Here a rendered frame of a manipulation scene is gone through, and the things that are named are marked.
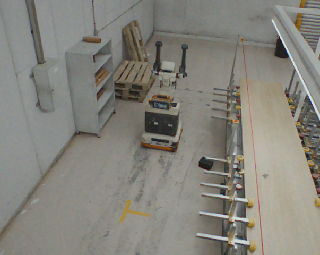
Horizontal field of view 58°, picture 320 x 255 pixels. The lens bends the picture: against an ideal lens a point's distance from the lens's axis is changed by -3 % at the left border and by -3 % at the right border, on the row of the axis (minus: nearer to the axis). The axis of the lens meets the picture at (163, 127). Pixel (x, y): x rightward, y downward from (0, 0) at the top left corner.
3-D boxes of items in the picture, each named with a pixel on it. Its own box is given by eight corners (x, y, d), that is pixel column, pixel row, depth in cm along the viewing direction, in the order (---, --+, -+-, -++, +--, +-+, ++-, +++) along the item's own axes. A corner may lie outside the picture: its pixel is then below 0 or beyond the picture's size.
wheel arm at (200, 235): (196, 237, 257) (196, 235, 255) (196, 234, 260) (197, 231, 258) (253, 247, 250) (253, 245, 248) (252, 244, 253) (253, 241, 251)
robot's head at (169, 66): (173, 70, 468) (175, 61, 470) (160, 68, 471) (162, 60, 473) (174, 73, 482) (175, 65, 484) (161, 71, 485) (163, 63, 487)
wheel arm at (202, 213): (198, 215, 277) (199, 213, 275) (199, 212, 280) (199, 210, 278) (251, 224, 270) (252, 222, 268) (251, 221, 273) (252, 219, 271)
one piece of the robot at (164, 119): (175, 143, 496) (179, 99, 450) (144, 138, 504) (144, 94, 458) (178, 132, 524) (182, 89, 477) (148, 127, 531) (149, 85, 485)
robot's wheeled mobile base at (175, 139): (176, 152, 497) (178, 141, 483) (140, 146, 506) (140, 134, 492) (182, 130, 552) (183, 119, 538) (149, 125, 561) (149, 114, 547)
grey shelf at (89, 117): (76, 134, 534) (65, 51, 447) (95, 109, 607) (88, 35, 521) (99, 137, 528) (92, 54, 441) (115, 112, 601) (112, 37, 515)
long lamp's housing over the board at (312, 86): (320, 125, 162) (325, 112, 157) (271, 20, 358) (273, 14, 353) (342, 128, 160) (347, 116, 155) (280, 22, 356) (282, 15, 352)
